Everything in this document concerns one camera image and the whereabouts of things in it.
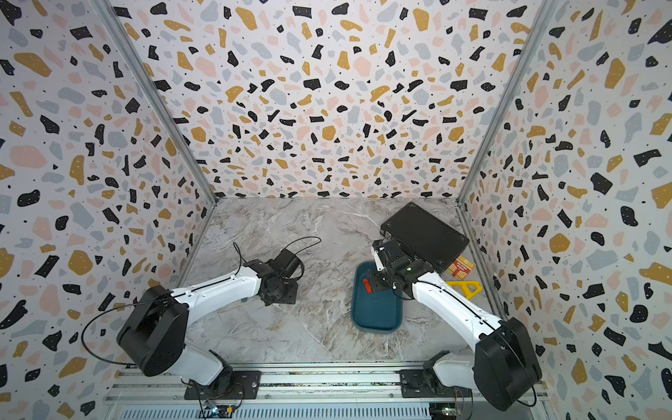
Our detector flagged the orange red usb flash drive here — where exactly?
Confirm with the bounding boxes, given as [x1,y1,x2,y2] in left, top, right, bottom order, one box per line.
[362,278,372,293]

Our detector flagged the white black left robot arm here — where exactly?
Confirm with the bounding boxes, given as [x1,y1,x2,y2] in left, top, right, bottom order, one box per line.
[117,248,305,396]

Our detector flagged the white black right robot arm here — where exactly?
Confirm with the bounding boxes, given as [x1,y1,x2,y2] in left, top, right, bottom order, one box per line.
[370,239,543,411]

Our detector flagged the teal plastic storage box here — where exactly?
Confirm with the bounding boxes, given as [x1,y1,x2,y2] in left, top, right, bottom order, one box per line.
[351,261,403,334]

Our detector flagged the red yellow small box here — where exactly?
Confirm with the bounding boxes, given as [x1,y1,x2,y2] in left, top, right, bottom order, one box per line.
[448,255,476,281]

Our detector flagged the black hard case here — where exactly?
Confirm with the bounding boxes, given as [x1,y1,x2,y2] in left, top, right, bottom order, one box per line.
[381,202,469,274]

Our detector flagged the yellow triangle ruler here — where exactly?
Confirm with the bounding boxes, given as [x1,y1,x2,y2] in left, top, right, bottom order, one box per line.
[446,280,484,300]

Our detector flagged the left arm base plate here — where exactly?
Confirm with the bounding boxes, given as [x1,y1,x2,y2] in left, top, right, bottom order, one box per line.
[184,370,262,402]

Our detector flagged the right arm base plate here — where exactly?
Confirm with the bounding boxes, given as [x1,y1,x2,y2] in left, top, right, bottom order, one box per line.
[399,369,472,398]

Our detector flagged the aluminium mounting rail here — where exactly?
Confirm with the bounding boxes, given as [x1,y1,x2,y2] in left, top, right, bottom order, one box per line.
[103,362,556,419]

